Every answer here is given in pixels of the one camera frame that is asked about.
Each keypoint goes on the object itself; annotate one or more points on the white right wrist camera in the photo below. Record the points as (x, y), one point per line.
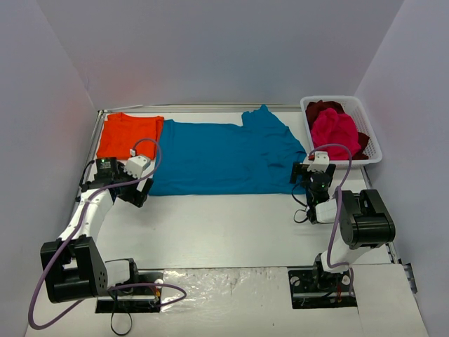
(318, 161)

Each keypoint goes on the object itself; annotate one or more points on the white plastic laundry basket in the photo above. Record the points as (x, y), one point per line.
(354, 108)

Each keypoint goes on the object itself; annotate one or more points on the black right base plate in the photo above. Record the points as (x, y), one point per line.
(328, 292)

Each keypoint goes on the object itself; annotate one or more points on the pink magenta t shirt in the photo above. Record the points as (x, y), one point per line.
(331, 127)

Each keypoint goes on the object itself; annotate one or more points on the dark maroon t shirt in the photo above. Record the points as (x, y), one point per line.
(312, 112)

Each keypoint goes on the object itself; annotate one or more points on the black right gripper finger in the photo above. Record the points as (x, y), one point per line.
(329, 172)
(295, 172)

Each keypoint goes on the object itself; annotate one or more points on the white front cover board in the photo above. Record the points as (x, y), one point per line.
(256, 302)

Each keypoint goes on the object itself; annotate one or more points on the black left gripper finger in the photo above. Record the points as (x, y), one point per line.
(138, 199)
(144, 191)

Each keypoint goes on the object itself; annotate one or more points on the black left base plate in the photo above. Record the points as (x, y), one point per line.
(130, 301)

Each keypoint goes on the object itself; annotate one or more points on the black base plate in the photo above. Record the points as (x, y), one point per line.
(328, 292)
(130, 301)

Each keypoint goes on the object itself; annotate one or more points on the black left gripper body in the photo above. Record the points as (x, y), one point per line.
(139, 193)

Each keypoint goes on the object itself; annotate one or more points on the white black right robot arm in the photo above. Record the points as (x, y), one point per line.
(361, 222)

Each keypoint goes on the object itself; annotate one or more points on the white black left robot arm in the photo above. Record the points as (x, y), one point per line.
(74, 266)

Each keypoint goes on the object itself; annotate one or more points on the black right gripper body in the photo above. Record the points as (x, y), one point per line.
(299, 172)

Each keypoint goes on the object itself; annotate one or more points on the teal blue t shirt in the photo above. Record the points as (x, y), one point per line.
(255, 157)

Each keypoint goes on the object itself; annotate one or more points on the folded orange t shirt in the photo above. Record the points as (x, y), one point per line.
(121, 132)

